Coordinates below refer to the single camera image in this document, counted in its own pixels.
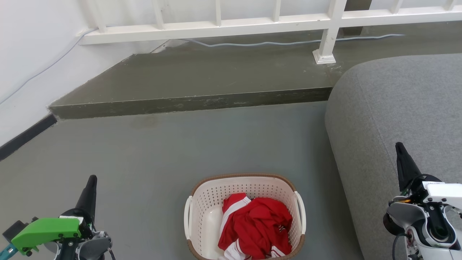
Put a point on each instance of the white metal railing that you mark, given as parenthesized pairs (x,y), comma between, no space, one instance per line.
(216,27)

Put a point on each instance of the red and white garment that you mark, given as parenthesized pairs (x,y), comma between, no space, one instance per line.
(260,227)

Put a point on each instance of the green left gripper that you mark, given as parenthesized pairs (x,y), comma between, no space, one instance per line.
(47,231)

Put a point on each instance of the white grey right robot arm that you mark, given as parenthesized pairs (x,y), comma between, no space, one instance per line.
(422,227)

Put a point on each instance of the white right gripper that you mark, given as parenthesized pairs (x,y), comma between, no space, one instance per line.
(445,195)

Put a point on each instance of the raised grey concrete step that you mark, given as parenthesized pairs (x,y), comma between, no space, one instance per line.
(202,77)

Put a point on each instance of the grey fabric sofa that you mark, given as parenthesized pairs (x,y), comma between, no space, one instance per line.
(397,108)

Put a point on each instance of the white perforated plastic laundry basket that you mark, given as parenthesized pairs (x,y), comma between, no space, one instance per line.
(205,209)

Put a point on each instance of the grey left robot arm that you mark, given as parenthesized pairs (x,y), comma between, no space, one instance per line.
(90,249)

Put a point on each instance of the black baseboard strip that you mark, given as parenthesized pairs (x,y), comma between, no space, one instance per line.
(25,136)

